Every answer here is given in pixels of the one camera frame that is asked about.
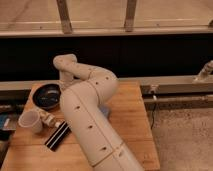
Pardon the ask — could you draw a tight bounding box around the dark ceramic bowl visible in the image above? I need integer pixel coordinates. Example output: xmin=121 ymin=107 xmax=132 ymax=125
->
xmin=32 ymin=84 xmax=61 ymax=110

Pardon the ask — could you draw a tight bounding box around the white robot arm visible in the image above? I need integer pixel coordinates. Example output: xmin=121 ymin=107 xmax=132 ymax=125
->
xmin=53 ymin=54 xmax=144 ymax=171

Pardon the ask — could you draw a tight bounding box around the blue sponge block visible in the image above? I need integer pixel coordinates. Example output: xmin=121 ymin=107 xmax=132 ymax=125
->
xmin=100 ymin=106 xmax=110 ymax=118

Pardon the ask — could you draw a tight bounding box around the black striped box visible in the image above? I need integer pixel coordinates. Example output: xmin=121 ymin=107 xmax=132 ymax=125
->
xmin=45 ymin=122 xmax=71 ymax=151

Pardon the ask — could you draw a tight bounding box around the translucent plastic cup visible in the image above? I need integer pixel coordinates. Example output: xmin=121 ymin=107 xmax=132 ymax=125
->
xmin=18 ymin=110 xmax=43 ymax=134

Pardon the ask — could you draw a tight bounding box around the blue object at left edge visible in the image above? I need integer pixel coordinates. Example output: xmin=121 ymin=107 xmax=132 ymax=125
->
xmin=0 ymin=115 xmax=18 ymax=130

